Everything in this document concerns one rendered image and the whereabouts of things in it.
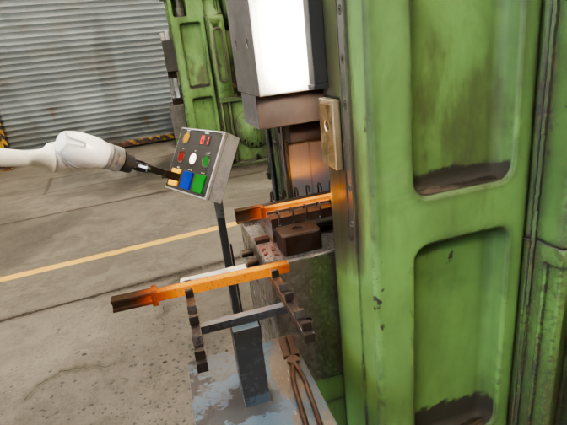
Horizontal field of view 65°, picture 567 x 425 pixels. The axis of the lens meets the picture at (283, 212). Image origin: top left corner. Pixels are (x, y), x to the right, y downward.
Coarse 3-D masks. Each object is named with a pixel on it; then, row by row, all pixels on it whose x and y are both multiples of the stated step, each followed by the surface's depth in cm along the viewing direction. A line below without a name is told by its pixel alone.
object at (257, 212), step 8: (296, 200) 146; (304, 200) 145; (312, 200) 145; (320, 200) 146; (240, 208) 141; (248, 208) 140; (256, 208) 141; (264, 208) 140; (272, 208) 142; (280, 208) 143; (240, 216) 140; (248, 216) 141; (256, 216) 142; (264, 216) 141
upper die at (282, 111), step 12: (252, 96) 126; (276, 96) 125; (288, 96) 126; (300, 96) 127; (312, 96) 128; (252, 108) 130; (264, 108) 125; (276, 108) 126; (288, 108) 127; (300, 108) 128; (312, 108) 129; (252, 120) 133; (264, 120) 126; (276, 120) 127; (288, 120) 128; (300, 120) 129; (312, 120) 130
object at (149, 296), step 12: (276, 264) 110; (288, 264) 110; (216, 276) 108; (228, 276) 107; (240, 276) 107; (252, 276) 108; (264, 276) 109; (156, 288) 105; (168, 288) 104; (180, 288) 104; (204, 288) 106; (120, 300) 101; (132, 300) 103; (144, 300) 103; (156, 300) 102
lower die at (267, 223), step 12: (324, 192) 159; (264, 204) 154; (312, 204) 144; (324, 204) 144; (276, 216) 138; (288, 216) 137; (300, 216) 139; (312, 216) 140; (324, 216) 141; (264, 228) 148; (324, 228) 142; (276, 240) 139
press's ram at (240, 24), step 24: (240, 0) 117; (264, 0) 112; (288, 0) 113; (240, 24) 123; (264, 24) 113; (288, 24) 115; (240, 48) 129; (264, 48) 115; (288, 48) 117; (240, 72) 135; (264, 72) 117; (288, 72) 119; (264, 96) 119
